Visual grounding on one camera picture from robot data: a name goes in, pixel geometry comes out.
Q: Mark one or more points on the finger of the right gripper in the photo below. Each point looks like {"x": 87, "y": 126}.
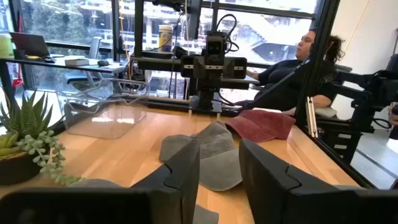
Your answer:
{"x": 199, "y": 67}
{"x": 229, "y": 67}

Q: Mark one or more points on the white wipes canister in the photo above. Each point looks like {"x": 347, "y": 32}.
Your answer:
{"x": 165, "y": 39}

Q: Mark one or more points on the black computer mouse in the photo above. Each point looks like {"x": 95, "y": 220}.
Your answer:
{"x": 103, "y": 63}

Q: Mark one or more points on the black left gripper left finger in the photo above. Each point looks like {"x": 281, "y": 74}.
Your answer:
{"x": 183, "y": 174}

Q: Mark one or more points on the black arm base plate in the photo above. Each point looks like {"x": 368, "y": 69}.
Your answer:
{"x": 205, "y": 107}

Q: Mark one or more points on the green container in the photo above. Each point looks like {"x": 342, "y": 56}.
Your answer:
{"x": 5, "y": 46}

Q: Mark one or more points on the grey office chair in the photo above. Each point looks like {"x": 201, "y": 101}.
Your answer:
{"x": 90, "y": 74}

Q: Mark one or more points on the grey cloth baseball cap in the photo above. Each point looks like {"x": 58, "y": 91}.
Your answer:
{"x": 217, "y": 161}

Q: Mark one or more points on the person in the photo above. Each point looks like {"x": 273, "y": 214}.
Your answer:
{"x": 286, "y": 81}

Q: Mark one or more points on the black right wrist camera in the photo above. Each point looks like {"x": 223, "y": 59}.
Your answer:
{"x": 216, "y": 45}

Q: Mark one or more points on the potted succulent plant black pot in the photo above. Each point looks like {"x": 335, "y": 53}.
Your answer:
{"x": 25, "y": 124}

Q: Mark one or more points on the white flat box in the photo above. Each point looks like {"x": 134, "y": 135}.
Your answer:
{"x": 76, "y": 62}

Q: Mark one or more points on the black drawer cabinet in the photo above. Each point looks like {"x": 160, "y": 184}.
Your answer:
{"x": 342, "y": 140}

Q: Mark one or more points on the red cloth baseball cap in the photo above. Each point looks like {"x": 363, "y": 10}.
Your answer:
{"x": 264, "y": 124}

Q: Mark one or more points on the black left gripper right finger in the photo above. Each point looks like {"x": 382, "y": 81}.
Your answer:
{"x": 264, "y": 180}

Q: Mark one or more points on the person's hand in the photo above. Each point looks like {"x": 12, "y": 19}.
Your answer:
{"x": 393, "y": 116}

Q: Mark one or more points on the black aluminium table frame rail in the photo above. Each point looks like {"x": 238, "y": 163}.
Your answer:
{"x": 161, "y": 102}

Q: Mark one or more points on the dark laptop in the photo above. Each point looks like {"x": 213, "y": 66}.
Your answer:
{"x": 29, "y": 45}

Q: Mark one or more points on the dark office desk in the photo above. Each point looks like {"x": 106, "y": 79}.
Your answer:
{"x": 62, "y": 65}

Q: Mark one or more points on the white metal bracket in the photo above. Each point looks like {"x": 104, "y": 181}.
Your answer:
{"x": 311, "y": 116}

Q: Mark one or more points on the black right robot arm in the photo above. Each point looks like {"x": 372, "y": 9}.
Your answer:
{"x": 206, "y": 93}

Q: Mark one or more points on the black aluminium frame post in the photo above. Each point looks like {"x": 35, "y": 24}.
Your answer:
{"x": 314, "y": 68}

